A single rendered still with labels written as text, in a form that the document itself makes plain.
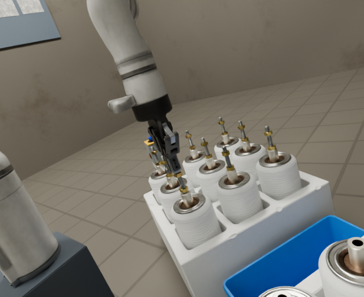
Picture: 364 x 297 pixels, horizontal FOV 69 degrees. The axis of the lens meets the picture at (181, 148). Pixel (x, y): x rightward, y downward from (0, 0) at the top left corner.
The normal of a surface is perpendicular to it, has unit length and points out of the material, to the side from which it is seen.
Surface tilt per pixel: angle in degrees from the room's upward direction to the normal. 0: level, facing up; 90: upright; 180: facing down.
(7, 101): 90
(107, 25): 107
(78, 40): 90
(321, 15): 90
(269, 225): 90
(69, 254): 0
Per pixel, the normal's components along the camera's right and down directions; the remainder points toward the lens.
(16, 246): 0.49, 0.11
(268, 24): -0.62, 0.44
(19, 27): 0.72, -0.02
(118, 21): 0.09, 0.58
